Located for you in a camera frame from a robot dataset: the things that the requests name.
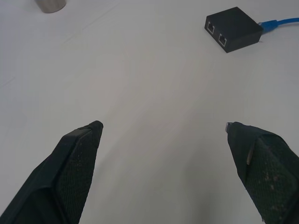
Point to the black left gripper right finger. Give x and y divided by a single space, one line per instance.
268 177

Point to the grey metal cylinder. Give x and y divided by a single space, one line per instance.
50 5

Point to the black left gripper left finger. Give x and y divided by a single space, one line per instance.
58 172

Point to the black ethernet splitter box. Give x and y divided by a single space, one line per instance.
236 25

